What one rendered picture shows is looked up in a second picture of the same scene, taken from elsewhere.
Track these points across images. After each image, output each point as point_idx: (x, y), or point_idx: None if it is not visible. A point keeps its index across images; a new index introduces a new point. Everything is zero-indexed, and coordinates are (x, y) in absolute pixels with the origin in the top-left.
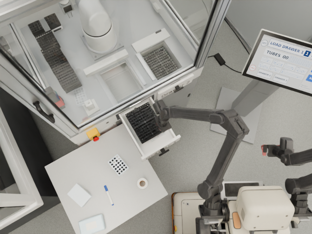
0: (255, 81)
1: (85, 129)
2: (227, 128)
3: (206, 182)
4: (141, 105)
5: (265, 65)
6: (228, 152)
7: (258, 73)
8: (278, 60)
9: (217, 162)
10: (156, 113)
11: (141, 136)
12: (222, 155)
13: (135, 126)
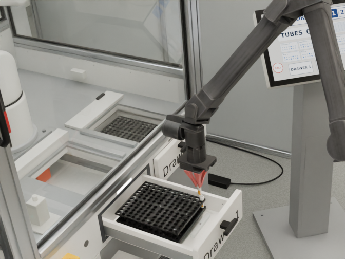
0: (298, 123)
1: (50, 248)
2: (301, 3)
3: (334, 121)
4: (137, 189)
5: (292, 55)
6: (327, 38)
7: (291, 71)
8: (304, 40)
9: (326, 74)
10: (177, 133)
11: (169, 226)
12: (323, 55)
13: (145, 225)
